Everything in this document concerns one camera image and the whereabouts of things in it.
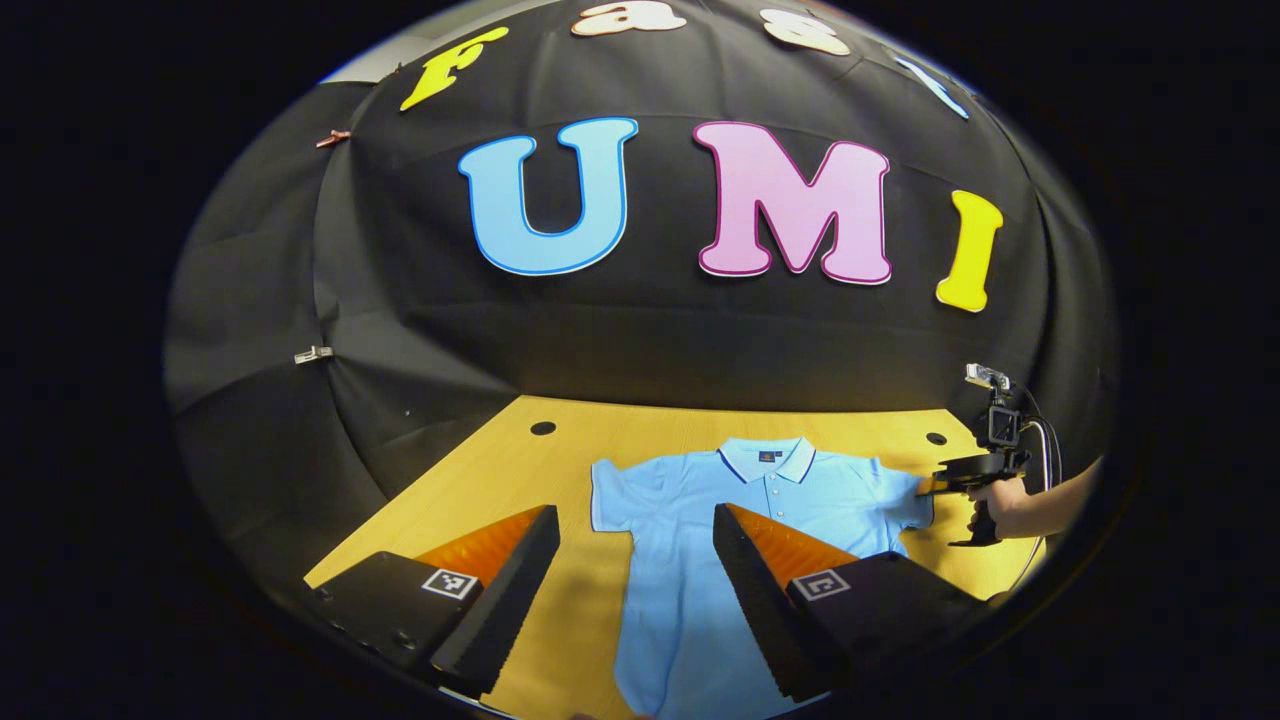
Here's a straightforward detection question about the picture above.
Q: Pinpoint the black cable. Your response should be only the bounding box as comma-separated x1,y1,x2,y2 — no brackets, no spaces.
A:
1010,412,1064,593

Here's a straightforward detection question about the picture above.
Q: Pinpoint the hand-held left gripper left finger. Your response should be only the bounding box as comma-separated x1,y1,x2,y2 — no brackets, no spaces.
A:
310,505,561,699

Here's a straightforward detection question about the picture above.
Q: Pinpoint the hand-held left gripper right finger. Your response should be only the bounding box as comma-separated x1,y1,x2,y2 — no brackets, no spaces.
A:
713,503,989,704

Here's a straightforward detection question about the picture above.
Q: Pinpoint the light blue T-shirt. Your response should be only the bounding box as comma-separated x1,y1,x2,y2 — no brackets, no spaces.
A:
588,436,936,720

